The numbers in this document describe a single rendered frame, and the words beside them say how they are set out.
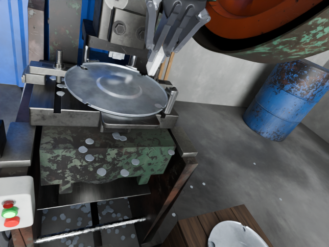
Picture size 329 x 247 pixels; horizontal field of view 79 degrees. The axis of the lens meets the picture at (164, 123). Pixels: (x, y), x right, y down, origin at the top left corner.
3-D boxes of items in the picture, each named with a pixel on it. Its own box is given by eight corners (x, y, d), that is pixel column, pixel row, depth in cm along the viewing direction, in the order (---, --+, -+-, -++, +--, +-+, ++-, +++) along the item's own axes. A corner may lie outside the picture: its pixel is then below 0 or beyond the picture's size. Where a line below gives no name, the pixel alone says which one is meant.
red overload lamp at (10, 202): (15, 209, 41) (14, 202, 40) (1, 210, 40) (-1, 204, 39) (16, 204, 42) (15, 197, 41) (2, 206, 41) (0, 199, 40)
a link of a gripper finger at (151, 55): (160, 44, 40) (147, 42, 39) (152, 62, 44) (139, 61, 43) (159, 39, 41) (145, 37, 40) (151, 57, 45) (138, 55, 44)
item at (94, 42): (151, 67, 63) (156, 50, 60) (83, 55, 54) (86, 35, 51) (138, 48, 74) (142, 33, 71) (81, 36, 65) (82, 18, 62)
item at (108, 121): (147, 160, 56) (162, 124, 49) (95, 164, 50) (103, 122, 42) (128, 109, 74) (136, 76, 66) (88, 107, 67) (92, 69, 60)
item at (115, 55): (124, 60, 64) (126, 49, 62) (108, 58, 62) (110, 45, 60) (122, 56, 66) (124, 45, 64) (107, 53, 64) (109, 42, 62)
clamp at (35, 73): (84, 89, 65) (87, 59, 59) (21, 82, 57) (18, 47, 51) (83, 80, 69) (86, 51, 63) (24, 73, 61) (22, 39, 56)
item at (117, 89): (139, 134, 44) (140, 131, 44) (36, 78, 48) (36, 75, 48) (178, 92, 68) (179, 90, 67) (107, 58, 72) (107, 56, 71)
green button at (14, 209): (18, 216, 43) (16, 209, 41) (1, 219, 42) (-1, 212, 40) (19, 211, 44) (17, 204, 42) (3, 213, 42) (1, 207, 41)
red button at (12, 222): (19, 226, 45) (18, 219, 44) (4, 229, 44) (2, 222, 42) (20, 221, 46) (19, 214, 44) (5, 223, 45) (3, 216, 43)
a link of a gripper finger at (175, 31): (182, -8, 34) (189, -6, 35) (160, 43, 44) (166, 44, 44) (188, 7, 33) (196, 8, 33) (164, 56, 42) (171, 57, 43)
